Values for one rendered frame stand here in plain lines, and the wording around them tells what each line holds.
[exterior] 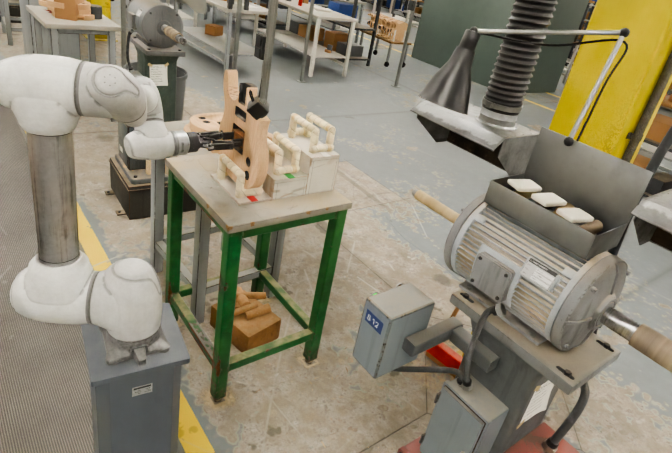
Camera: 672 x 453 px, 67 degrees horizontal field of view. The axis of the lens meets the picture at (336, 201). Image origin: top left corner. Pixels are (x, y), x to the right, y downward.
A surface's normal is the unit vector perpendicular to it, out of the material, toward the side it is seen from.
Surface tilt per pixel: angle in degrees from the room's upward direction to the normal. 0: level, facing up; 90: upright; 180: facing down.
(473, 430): 90
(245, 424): 0
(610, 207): 90
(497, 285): 90
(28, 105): 94
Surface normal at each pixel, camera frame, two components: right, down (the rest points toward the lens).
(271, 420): 0.17, -0.88
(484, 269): -0.79, 0.15
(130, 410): 0.48, 0.47
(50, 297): 0.15, 0.39
